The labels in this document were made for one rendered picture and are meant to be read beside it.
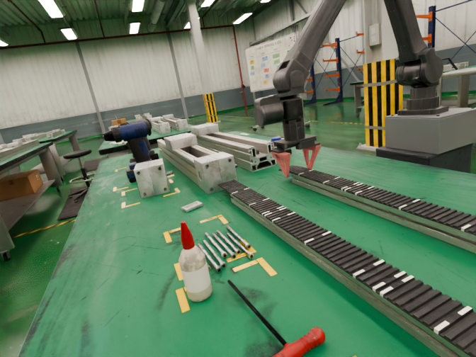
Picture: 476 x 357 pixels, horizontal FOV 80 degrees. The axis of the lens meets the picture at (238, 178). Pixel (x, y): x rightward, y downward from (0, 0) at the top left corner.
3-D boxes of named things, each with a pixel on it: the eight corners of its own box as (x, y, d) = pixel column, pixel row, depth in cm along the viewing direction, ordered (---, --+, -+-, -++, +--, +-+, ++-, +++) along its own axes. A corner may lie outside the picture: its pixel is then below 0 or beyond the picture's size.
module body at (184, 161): (227, 178, 95) (223, 154, 93) (199, 187, 92) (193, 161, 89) (177, 150, 167) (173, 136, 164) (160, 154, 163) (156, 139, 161)
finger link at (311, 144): (288, 171, 84) (285, 140, 81) (308, 166, 86) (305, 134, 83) (302, 176, 78) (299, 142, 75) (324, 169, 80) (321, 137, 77)
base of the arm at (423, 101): (450, 110, 90) (411, 111, 100) (451, 83, 88) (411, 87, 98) (434, 115, 86) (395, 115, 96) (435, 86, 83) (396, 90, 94)
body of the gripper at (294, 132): (273, 148, 80) (270, 121, 78) (303, 139, 83) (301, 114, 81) (286, 151, 74) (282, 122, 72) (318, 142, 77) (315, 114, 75)
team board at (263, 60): (251, 132, 725) (238, 49, 668) (264, 127, 755) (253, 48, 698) (299, 131, 613) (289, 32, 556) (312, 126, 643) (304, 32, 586)
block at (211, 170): (245, 183, 88) (240, 153, 85) (207, 194, 84) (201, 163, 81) (234, 177, 96) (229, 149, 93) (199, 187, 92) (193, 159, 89)
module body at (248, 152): (276, 165, 102) (273, 142, 99) (251, 172, 98) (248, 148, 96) (207, 143, 173) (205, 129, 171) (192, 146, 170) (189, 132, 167)
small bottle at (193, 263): (197, 283, 45) (180, 214, 41) (217, 287, 43) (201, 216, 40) (183, 299, 42) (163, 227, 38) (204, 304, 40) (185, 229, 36)
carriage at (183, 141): (199, 150, 122) (195, 134, 120) (173, 156, 119) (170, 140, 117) (190, 146, 137) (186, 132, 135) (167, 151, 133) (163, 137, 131)
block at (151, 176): (177, 190, 93) (170, 162, 90) (141, 198, 91) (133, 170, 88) (175, 182, 102) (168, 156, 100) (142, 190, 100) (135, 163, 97)
